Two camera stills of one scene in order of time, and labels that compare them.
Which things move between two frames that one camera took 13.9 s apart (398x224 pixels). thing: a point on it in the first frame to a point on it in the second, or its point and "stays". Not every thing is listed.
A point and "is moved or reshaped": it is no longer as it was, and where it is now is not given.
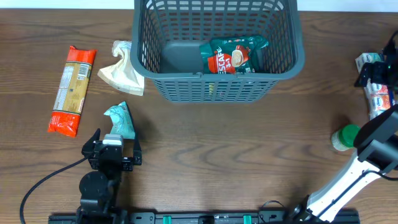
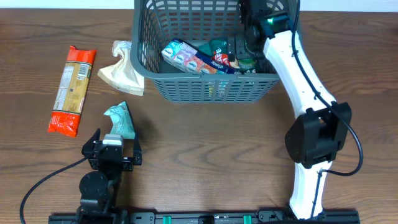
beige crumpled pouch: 120,75 stays
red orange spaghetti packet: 65,116 stays
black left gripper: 112,155 stays
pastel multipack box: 378,96 to 185,55
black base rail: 194,218 stays
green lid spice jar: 343,138 is moved or reshaped
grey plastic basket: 167,36 stays
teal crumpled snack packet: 122,122 stays
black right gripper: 374,73 to 236,47
